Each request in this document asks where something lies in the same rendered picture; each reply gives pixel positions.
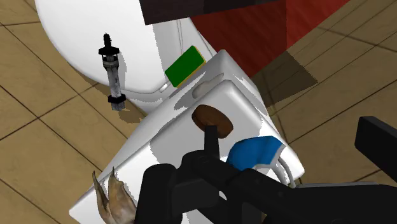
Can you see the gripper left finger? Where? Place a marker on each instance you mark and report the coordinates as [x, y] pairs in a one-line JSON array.
[[156, 192]]

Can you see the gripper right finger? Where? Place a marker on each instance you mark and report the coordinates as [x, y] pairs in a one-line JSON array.
[[325, 204]]

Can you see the brown horned figure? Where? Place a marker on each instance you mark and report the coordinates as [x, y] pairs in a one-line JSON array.
[[119, 198]]

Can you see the blue and white cup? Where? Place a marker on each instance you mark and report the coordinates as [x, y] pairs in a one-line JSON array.
[[252, 152]]

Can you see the brown oval soap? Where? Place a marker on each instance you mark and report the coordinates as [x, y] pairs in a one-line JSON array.
[[207, 118]]

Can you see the black and grey tower figure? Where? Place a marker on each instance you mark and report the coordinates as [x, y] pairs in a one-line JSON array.
[[113, 80]]

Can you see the green sponge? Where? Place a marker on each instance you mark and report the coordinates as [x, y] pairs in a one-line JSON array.
[[184, 65]]

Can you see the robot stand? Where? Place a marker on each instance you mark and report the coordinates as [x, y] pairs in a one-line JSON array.
[[248, 37]]

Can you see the dark brown wooden shelf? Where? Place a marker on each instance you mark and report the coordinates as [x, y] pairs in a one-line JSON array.
[[173, 9]]

